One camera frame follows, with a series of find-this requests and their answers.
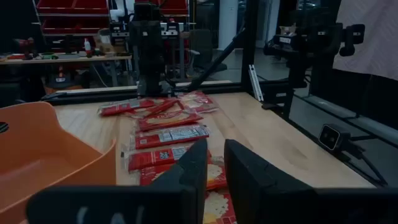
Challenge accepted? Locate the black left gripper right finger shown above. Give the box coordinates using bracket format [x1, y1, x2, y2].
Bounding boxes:
[223, 139, 398, 224]

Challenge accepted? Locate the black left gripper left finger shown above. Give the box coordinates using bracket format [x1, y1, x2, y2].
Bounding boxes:
[26, 138, 208, 224]

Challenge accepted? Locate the red popcorn bag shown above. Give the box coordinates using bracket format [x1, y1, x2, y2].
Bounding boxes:
[126, 145, 213, 172]
[202, 189, 238, 224]
[139, 156, 228, 191]
[133, 123, 211, 151]
[136, 110, 204, 133]
[177, 91, 220, 114]
[143, 98, 180, 119]
[98, 98, 157, 118]

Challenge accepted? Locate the brown cardboard box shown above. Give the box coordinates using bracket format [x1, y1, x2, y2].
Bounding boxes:
[94, 29, 116, 57]

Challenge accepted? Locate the white bottle red cap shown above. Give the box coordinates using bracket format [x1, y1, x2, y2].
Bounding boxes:
[83, 37, 93, 58]

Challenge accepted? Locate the red plastic storage bin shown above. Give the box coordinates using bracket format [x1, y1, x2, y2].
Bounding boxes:
[35, 0, 75, 14]
[73, 0, 110, 14]
[41, 17, 110, 35]
[159, 0, 190, 16]

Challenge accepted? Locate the wooden workbench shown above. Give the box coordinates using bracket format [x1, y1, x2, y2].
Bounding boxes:
[0, 54, 133, 88]

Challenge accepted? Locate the green tool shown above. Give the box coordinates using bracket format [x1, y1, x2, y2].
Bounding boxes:
[39, 52, 59, 61]

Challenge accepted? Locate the orange black floor machine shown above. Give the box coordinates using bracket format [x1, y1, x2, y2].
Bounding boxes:
[45, 64, 84, 91]

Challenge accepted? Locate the black office chair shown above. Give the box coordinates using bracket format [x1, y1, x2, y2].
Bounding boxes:
[187, 29, 228, 75]

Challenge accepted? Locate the white pillar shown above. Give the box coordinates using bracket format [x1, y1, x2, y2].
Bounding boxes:
[217, 0, 239, 51]

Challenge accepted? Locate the white metal strip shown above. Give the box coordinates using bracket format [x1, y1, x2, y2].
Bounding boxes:
[248, 64, 265, 103]

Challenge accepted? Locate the orange plastic basket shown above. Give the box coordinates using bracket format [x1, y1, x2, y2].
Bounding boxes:
[0, 101, 118, 224]

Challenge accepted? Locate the white fabric curtain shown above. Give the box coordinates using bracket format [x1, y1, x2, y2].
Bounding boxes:
[331, 0, 398, 82]

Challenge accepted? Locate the black table-level camera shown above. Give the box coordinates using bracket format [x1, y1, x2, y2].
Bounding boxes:
[317, 123, 353, 153]

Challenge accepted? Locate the red cordless drill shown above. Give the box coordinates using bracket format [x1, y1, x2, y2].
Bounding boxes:
[12, 37, 35, 61]

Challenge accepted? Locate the black camera cable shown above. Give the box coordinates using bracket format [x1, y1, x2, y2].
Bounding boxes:
[346, 141, 389, 187]

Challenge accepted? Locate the grey metal rail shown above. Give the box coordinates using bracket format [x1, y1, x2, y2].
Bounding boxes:
[303, 94, 398, 147]

